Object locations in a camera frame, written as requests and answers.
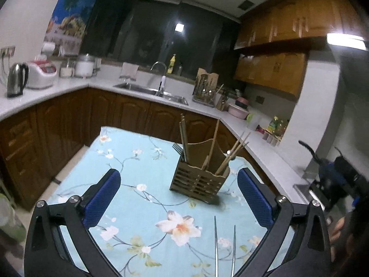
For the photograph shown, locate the metal fork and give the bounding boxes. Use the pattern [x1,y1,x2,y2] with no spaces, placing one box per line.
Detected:
[172,143,185,162]

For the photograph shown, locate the blue floral tablecloth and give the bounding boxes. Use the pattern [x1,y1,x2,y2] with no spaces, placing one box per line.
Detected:
[46,126,295,277]

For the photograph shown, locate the wooden knife block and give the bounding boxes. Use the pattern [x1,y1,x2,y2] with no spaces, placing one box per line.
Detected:
[216,84,228,112]

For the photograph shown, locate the glass storage jars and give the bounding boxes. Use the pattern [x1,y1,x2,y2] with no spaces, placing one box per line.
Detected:
[74,54,96,78]

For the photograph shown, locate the metal chopstick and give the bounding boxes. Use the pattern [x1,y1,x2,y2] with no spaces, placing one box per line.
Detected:
[231,225,237,277]
[180,114,186,162]
[213,215,220,277]
[183,121,190,162]

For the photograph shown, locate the wooden chopstick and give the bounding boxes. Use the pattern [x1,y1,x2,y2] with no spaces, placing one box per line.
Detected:
[206,118,221,169]
[217,132,246,175]
[220,139,251,176]

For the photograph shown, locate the wooden utensil holder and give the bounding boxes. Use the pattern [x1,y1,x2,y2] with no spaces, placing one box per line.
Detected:
[169,138,231,204]

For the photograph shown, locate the white plastic cup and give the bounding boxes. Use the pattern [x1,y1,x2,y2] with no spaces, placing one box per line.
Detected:
[246,112,260,132]

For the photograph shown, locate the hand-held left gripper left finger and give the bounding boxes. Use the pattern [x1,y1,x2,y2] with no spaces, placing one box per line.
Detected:
[24,168,123,277]

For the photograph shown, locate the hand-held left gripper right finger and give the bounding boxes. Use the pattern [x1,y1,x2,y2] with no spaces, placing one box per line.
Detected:
[231,167,331,277]

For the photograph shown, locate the stainless steel sink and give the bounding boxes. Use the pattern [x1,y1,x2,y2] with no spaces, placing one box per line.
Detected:
[113,82,189,106]

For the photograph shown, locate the red and white cooker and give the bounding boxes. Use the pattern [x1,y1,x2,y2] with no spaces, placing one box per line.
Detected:
[26,60,58,90]

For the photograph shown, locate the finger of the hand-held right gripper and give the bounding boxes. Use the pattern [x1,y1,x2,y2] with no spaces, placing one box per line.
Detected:
[311,156,346,208]

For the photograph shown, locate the dark kitchen window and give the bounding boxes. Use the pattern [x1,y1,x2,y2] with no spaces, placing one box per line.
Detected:
[78,0,243,79]

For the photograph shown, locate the wooden upper cabinets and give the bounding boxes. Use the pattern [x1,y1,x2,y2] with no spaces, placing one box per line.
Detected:
[233,0,364,99]

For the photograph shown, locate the seasoning jar set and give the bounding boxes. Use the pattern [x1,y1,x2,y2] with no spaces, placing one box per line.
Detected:
[261,133,282,148]

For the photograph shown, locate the beach fruit wall poster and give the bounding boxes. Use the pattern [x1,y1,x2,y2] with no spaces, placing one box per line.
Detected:
[45,0,100,56]

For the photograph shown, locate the glass storage jar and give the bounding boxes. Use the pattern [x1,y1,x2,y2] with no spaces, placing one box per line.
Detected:
[59,59,74,78]

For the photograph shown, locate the white dish cloth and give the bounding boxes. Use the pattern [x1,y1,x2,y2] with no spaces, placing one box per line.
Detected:
[119,62,139,81]

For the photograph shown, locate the person's right hand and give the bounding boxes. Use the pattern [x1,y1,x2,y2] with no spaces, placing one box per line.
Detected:
[329,216,351,246]

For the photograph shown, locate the green drink bottle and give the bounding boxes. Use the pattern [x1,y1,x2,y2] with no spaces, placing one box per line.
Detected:
[268,117,280,135]

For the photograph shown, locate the stainless steel electric kettle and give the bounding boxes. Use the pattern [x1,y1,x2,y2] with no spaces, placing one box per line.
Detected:
[7,63,30,98]

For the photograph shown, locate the brown wooden base cabinets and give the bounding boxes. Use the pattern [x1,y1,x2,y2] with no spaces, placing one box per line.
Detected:
[0,88,278,212]

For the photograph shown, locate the metal dish rack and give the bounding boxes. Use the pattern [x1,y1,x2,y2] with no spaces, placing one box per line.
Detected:
[192,84,218,107]

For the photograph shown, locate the chrome sink faucet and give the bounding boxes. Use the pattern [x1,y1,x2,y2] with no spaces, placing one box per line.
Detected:
[150,61,167,96]

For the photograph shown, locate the pale green plastic bag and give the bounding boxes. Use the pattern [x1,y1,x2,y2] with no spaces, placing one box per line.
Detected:
[0,193,27,244]

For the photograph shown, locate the wooden cutting board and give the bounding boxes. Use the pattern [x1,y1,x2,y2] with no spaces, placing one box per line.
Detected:
[196,67,219,93]

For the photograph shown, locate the pink plastic basin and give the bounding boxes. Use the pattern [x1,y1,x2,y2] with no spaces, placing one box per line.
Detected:
[228,105,250,119]

